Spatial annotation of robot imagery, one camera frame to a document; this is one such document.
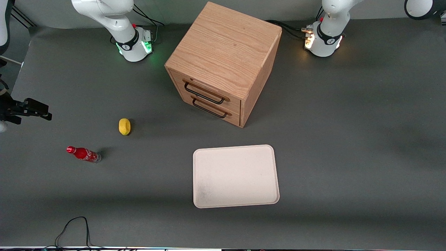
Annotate black cable loop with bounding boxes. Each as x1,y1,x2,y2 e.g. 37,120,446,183
42,216,105,250

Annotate black wire drawer handle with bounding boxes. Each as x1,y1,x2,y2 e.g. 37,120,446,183
191,97,232,119
183,81,231,105

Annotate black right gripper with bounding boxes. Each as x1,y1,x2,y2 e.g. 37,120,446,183
0,92,53,125

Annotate black left arm base cables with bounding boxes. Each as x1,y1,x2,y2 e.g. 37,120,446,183
266,6,326,40

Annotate black arm base cables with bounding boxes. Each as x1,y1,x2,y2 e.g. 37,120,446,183
110,4,165,45
266,6,326,40

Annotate yellow lemon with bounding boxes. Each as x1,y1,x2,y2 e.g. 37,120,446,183
118,118,132,136

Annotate black right arm base cables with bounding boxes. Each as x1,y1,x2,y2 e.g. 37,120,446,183
110,4,165,45

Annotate cream plastic tray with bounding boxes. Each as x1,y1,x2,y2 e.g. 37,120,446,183
193,144,280,209

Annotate wooden drawer front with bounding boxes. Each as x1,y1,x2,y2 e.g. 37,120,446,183
171,69,242,114
179,89,241,127

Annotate wooden drawer cabinet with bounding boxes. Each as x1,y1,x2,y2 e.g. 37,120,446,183
164,1,283,129

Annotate dark grey table mat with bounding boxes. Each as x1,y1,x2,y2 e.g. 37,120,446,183
0,15,446,249

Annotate red cola bottle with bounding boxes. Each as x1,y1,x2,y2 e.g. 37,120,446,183
66,146,102,163

